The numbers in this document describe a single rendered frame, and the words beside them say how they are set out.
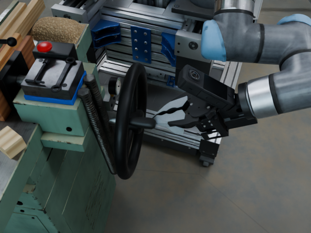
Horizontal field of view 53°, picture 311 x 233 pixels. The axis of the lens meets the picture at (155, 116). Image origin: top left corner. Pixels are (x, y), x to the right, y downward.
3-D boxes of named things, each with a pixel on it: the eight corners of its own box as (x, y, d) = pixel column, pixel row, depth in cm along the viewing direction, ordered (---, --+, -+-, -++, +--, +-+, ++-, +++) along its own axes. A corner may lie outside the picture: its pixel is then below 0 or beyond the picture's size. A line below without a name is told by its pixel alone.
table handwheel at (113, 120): (155, 74, 92) (143, 171, 91) (90, 67, 94) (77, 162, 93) (141, 51, 63) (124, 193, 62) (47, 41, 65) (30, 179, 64)
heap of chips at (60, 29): (76, 44, 83) (73, 32, 80) (26, 39, 84) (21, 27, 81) (86, 24, 88) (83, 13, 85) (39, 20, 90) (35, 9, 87)
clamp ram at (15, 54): (43, 113, 67) (30, 82, 60) (10, 109, 67) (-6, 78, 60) (58, 83, 72) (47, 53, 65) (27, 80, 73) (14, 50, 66)
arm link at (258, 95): (270, 96, 52) (266, 64, 57) (243, 103, 54) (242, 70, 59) (281, 122, 56) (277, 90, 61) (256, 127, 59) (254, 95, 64)
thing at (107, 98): (112, 116, 113) (109, 101, 107) (79, 112, 115) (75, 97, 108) (117, 100, 119) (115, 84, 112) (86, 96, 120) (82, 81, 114)
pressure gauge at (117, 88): (118, 102, 108) (115, 86, 102) (107, 101, 109) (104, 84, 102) (121, 90, 112) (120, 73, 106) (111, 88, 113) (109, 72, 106)
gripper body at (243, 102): (202, 142, 65) (259, 131, 59) (183, 118, 60) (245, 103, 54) (203, 114, 70) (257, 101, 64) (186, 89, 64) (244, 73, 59)
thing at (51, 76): (73, 105, 61) (67, 85, 56) (20, 99, 62) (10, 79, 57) (92, 62, 69) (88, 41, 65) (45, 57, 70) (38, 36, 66)
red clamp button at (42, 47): (49, 54, 62) (48, 50, 61) (35, 52, 62) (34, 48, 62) (54, 45, 64) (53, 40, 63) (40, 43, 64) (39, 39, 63)
